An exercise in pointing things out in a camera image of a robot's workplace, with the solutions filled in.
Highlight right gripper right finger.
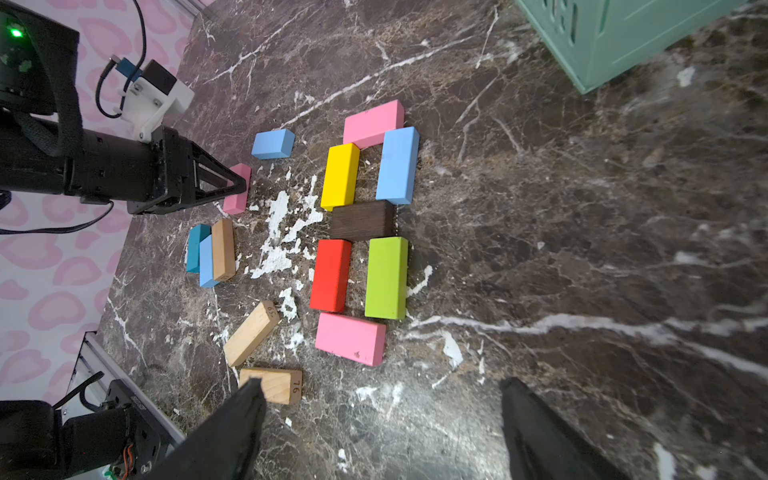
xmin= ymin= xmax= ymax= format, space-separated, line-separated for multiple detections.
xmin=500 ymin=377 xmax=628 ymax=479

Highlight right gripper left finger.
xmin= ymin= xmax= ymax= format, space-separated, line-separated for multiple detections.
xmin=143 ymin=379 xmax=267 ymax=479

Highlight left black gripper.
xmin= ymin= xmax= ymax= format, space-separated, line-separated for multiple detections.
xmin=1 ymin=124 xmax=248 ymax=215

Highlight pink block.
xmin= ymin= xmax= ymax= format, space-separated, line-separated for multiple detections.
xmin=222 ymin=163 xmax=252 ymax=215
xmin=315 ymin=312 xmax=386 ymax=367
xmin=343 ymin=100 xmax=405 ymax=150

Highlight teal block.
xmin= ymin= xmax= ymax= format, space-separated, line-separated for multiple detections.
xmin=186 ymin=224 xmax=211 ymax=273

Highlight wooden block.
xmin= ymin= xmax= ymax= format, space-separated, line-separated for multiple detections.
xmin=212 ymin=218 xmax=236 ymax=282
xmin=239 ymin=368 xmax=303 ymax=405

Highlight light blue block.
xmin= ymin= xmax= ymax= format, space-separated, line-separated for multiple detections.
xmin=199 ymin=235 xmax=218 ymax=288
xmin=251 ymin=129 xmax=296 ymax=160
xmin=376 ymin=127 xmax=420 ymax=205

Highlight wooden block diagonal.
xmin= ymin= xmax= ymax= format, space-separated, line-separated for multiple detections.
xmin=223 ymin=300 xmax=280 ymax=367

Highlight yellow block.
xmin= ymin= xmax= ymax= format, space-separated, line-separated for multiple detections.
xmin=321 ymin=143 xmax=360 ymax=212

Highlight dark brown block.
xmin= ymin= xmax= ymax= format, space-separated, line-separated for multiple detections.
xmin=329 ymin=200 xmax=396 ymax=242

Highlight red block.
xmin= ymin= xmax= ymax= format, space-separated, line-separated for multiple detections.
xmin=310 ymin=239 xmax=352 ymax=312

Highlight green block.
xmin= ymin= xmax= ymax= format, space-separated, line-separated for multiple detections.
xmin=365 ymin=237 xmax=409 ymax=320

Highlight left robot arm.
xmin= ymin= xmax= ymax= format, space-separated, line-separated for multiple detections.
xmin=1 ymin=1 xmax=247 ymax=215

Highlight green plastic file basket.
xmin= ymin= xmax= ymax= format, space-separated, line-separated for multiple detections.
xmin=517 ymin=0 xmax=744 ymax=94

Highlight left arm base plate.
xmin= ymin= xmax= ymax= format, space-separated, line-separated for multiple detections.
xmin=105 ymin=379 xmax=185 ymax=479

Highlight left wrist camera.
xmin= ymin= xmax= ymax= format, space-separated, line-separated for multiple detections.
xmin=112 ymin=56 xmax=195 ymax=143

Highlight front aluminium rail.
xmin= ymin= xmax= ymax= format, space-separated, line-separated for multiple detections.
xmin=67 ymin=331 xmax=185 ymax=446

